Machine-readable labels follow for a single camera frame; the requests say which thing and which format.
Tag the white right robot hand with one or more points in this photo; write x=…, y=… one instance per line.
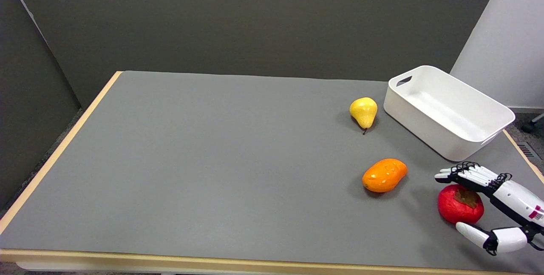
x=512, y=194

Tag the red tomato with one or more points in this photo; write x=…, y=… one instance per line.
x=457, y=209

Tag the floor vent grille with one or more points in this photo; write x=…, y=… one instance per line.
x=526, y=150

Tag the black chair caster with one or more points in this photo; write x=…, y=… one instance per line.
x=529, y=127

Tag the white plastic bin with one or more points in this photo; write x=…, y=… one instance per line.
x=450, y=113

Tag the orange mango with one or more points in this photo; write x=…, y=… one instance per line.
x=382, y=176

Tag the yellow pear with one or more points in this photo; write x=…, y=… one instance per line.
x=363, y=111

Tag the grey table mat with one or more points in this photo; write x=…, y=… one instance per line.
x=212, y=160

